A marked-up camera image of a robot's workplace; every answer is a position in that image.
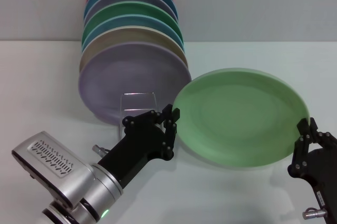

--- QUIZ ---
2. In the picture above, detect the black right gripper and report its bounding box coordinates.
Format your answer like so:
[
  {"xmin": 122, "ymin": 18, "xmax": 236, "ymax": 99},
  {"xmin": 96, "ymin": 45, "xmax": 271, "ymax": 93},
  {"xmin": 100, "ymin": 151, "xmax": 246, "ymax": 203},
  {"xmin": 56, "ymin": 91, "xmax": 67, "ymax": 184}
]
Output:
[{"xmin": 287, "ymin": 117, "xmax": 337, "ymax": 224}]

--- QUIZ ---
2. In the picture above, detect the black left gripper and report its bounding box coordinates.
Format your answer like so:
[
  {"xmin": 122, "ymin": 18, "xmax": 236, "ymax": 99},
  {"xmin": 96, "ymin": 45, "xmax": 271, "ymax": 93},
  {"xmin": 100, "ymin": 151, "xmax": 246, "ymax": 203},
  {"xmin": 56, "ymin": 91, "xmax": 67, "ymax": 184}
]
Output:
[{"xmin": 97, "ymin": 104, "xmax": 181, "ymax": 189}]

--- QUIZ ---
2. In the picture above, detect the light green plate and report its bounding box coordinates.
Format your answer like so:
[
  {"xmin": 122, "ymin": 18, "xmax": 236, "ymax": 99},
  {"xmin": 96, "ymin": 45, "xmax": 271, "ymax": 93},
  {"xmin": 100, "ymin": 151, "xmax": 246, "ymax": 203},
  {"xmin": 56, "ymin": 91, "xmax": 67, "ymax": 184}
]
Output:
[{"xmin": 172, "ymin": 68, "xmax": 310, "ymax": 168}]

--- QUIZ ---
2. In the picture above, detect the lavender plate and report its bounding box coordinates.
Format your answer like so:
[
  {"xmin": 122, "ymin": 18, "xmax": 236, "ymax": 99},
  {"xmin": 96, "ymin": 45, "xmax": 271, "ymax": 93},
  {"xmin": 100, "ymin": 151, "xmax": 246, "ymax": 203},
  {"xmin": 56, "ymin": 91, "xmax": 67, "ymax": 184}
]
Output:
[{"xmin": 77, "ymin": 41, "xmax": 193, "ymax": 127}]

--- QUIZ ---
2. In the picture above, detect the tan beige plate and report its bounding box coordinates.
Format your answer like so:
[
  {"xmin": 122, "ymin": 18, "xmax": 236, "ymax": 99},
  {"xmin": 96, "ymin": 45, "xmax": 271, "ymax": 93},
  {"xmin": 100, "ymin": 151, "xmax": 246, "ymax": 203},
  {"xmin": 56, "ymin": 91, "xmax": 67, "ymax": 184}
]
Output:
[{"xmin": 79, "ymin": 26, "xmax": 189, "ymax": 74}]

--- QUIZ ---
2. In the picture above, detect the dark green plate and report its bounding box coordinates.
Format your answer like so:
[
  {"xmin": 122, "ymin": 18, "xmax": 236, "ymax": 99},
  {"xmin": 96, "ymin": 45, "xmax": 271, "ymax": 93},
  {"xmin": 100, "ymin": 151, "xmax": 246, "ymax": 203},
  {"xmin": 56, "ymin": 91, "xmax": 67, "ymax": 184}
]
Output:
[{"xmin": 81, "ymin": 1, "xmax": 183, "ymax": 45}]

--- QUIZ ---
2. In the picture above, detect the metal wire plate rack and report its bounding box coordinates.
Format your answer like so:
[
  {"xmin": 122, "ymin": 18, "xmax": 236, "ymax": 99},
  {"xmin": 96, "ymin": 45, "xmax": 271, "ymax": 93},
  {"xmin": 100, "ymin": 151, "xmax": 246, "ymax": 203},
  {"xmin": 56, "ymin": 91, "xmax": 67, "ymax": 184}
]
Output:
[{"xmin": 117, "ymin": 91, "xmax": 161, "ymax": 145}]

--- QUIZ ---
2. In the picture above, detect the left gripper silver cable connector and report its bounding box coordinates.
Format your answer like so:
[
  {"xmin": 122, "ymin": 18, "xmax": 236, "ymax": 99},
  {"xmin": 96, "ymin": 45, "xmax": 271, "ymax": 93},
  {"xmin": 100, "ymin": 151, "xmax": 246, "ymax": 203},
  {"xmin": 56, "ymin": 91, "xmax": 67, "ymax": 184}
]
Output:
[{"xmin": 92, "ymin": 144, "xmax": 111, "ymax": 157}]

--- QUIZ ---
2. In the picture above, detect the gripper silver cable connector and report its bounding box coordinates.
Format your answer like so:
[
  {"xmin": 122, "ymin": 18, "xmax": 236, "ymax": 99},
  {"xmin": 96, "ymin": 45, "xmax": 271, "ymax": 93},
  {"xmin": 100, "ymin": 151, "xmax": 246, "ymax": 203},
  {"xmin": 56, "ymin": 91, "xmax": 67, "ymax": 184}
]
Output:
[
  {"xmin": 92, "ymin": 144, "xmax": 111, "ymax": 157},
  {"xmin": 302, "ymin": 207, "xmax": 328, "ymax": 220}
]

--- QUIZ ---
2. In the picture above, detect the right gripper silver cable connector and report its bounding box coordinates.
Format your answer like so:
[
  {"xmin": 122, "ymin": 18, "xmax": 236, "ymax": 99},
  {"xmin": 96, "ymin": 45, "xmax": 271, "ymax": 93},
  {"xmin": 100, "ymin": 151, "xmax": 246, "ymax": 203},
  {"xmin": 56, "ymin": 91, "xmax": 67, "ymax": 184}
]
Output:
[{"xmin": 302, "ymin": 207, "xmax": 328, "ymax": 220}]

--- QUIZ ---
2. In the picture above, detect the silver vented camera box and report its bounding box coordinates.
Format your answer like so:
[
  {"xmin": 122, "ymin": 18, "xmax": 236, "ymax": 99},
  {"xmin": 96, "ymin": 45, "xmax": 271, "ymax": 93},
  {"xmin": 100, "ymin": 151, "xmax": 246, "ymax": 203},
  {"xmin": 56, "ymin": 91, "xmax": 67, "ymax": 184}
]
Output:
[{"xmin": 11, "ymin": 130, "xmax": 95, "ymax": 207}]

